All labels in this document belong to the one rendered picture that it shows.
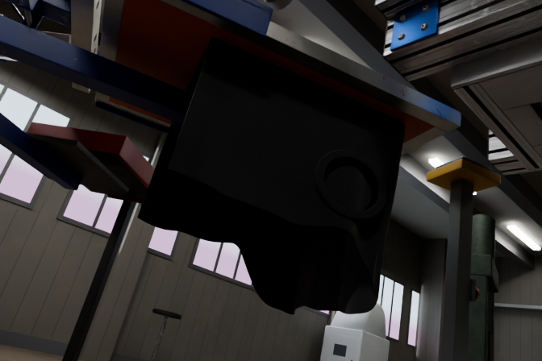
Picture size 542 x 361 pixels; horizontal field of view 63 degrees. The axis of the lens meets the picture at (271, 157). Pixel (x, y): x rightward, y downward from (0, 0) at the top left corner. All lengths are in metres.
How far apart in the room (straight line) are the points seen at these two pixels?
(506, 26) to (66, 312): 4.94
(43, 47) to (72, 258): 4.29
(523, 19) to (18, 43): 0.95
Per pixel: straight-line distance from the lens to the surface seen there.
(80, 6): 1.10
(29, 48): 1.09
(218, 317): 6.18
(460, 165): 1.20
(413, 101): 1.01
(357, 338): 6.97
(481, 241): 7.43
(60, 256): 5.22
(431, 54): 0.86
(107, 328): 5.33
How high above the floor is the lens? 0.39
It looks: 24 degrees up
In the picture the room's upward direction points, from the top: 14 degrees clockwise
